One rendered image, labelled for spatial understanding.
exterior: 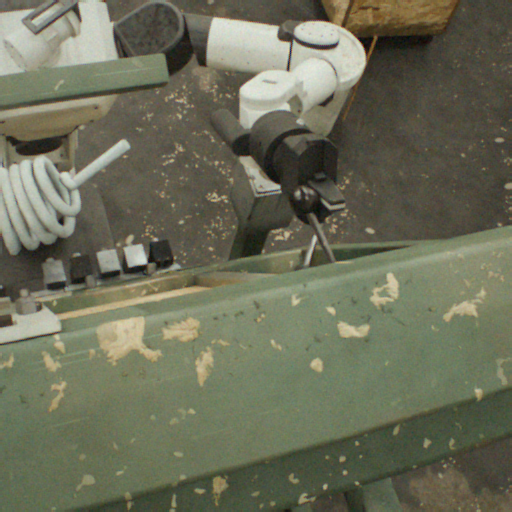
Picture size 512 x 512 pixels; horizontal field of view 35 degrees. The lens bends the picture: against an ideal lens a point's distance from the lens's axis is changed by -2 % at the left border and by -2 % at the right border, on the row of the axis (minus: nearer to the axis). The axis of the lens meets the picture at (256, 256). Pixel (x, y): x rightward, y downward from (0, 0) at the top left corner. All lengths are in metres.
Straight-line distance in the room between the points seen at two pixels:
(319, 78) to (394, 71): 2.17
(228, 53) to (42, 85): 0.93
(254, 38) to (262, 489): 0.91
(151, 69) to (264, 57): 0.90
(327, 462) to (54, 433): 0.33
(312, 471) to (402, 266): 0.28
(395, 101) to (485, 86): 0.45
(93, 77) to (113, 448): 0.23
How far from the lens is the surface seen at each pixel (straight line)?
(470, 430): 0.79
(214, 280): 1.53
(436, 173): 3.22
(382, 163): 3.16
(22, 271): 2.52
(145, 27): 1.45
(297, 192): 1.01
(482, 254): 0.53
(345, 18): 3.33
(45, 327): 0.46
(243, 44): 1.44
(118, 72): 0.54
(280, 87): 1.20
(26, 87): 0.53
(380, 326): 0.50
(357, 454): 0.74
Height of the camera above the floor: 2.37
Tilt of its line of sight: 58 degrees down
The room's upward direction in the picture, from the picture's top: 19 degrees clockwise
